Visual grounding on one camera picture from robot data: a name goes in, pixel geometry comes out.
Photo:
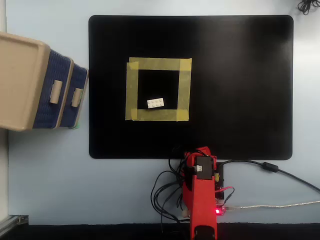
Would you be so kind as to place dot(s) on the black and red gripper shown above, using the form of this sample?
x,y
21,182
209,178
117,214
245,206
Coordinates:
x,y
203,150

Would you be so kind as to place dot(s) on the white toy brick cube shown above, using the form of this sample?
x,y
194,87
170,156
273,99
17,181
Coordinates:
x,y
156,103

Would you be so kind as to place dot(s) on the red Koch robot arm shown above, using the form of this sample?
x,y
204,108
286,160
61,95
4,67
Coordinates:
x,y
203,200

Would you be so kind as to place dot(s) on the beige plastic drawer cabinet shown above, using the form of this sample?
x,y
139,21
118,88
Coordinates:
x,y
17,80

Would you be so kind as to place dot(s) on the controller board with LED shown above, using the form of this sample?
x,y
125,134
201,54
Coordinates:
x,y
220,210

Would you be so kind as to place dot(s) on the black table mat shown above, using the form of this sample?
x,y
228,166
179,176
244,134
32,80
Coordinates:
x,y
240,87

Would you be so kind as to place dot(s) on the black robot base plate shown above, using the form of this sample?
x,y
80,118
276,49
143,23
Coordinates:
x,y
221,186

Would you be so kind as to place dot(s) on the aluminium frame profile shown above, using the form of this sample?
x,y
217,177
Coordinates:
x,y
13,222

